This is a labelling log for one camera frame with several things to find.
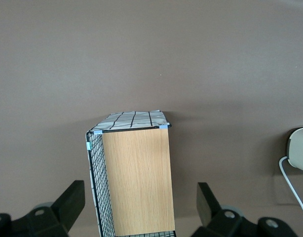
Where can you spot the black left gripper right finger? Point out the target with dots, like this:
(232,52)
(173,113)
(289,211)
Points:
(210,214)

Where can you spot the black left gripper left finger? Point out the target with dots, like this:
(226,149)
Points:
(65,212)

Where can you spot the light wooden shelf insert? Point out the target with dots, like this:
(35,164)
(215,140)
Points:
(139,180)

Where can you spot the cream white toaster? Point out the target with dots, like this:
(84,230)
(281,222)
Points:
(302,148)

